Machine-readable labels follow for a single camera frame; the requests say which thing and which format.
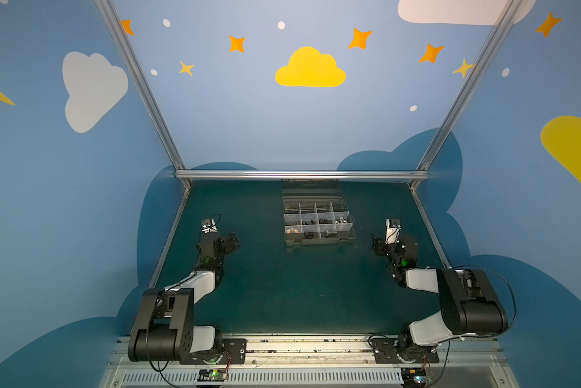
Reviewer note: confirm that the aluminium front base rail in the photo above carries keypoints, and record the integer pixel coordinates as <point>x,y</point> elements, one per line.
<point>310,360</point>

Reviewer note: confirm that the aluminium frame post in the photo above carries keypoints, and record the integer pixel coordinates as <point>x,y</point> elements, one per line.
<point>491,46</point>
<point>120,38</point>

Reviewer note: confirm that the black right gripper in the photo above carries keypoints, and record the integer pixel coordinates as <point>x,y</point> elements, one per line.
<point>382,245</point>

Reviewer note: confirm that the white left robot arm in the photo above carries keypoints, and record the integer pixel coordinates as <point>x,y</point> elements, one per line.
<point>164,329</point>

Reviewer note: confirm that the aluminium frame post right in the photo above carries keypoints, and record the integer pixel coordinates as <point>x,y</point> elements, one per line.
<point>491,46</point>

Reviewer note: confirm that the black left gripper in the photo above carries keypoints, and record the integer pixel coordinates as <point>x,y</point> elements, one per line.
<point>226,244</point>

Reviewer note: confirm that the aluminium frame rail back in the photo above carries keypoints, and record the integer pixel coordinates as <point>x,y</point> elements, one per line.
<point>274,175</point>

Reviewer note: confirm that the aluminium frame post left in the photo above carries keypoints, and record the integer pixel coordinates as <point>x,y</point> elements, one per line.
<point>120,38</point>

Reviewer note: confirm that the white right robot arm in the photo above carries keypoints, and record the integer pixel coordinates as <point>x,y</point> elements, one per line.
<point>468,303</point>

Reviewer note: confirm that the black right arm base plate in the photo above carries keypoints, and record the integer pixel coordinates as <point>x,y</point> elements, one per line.
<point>388,350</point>

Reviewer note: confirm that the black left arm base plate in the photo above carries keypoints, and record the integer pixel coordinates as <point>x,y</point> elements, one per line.
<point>224,351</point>

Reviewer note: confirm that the clear plastic organizer box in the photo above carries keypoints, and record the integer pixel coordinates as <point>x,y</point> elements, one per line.
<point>315,212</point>

